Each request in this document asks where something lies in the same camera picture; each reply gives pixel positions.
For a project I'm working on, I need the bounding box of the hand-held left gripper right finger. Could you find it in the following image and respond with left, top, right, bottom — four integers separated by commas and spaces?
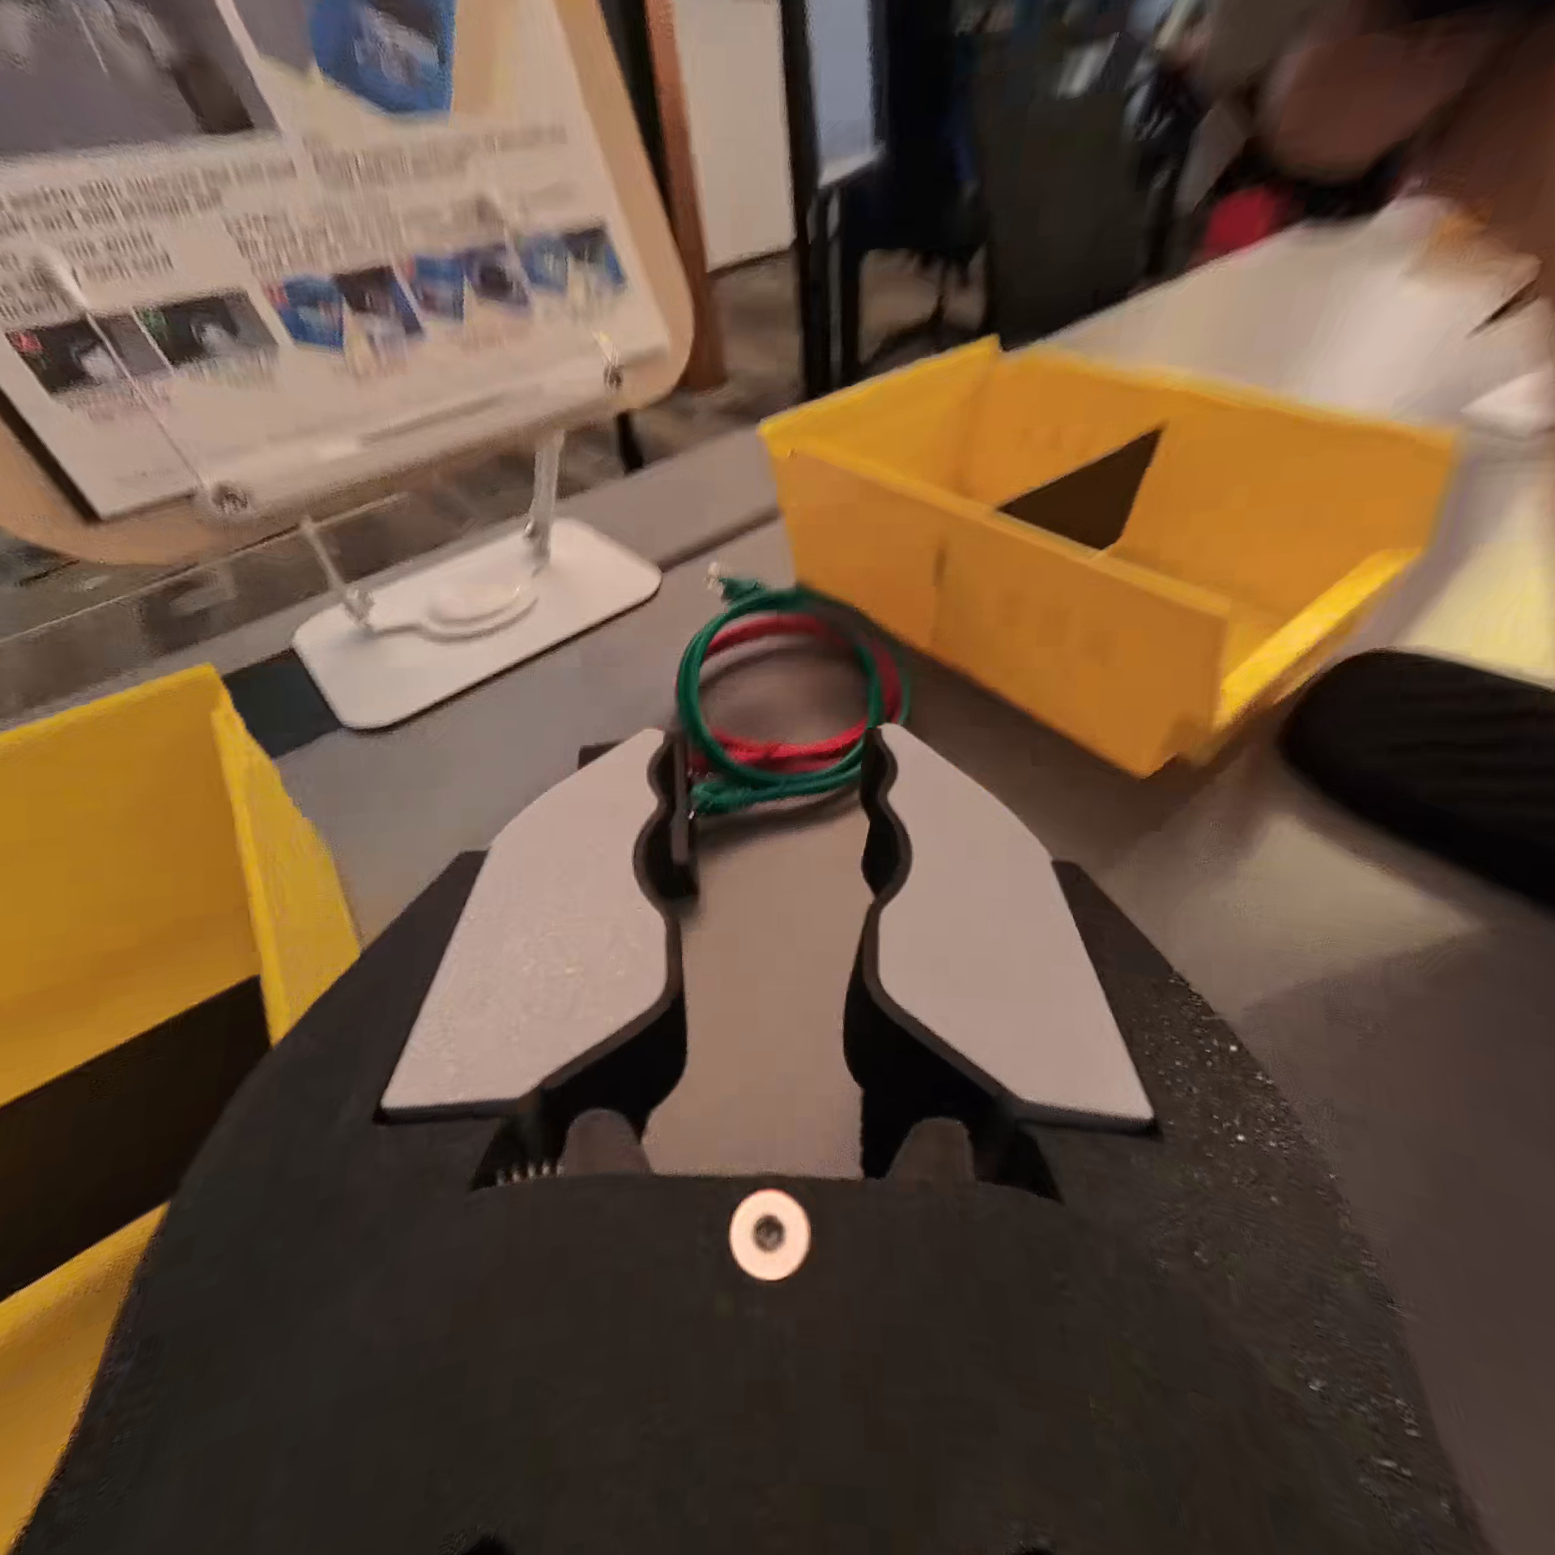
847, 726, 1156, 1126

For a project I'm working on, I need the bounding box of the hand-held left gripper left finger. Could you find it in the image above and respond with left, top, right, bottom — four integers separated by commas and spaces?
380, 730, 688, 1174

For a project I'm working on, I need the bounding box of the green ethernet cable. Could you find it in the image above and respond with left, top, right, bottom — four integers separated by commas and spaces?
675, 571, 914, 819

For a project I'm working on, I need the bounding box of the red ethernet cable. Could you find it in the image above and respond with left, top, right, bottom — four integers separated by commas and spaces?
693, 613, 908, 780

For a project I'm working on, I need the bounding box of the yellow plastic bin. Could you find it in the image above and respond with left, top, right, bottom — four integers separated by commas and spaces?
760, 337, 1460, 780
0, 665, 364, 1515

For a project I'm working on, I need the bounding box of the white poster stand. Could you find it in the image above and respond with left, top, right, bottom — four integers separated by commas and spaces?
292, 432, 664, 733

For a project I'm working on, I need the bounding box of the black textured pad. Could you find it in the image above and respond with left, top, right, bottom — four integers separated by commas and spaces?
1278, 648, 1555, 915

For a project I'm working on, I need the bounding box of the instruction poster board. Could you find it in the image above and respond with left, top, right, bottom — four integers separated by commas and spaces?
0, 0, 695, 567

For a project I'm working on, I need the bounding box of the black office chair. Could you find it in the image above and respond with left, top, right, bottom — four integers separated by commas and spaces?
965, 54, 1175, 352

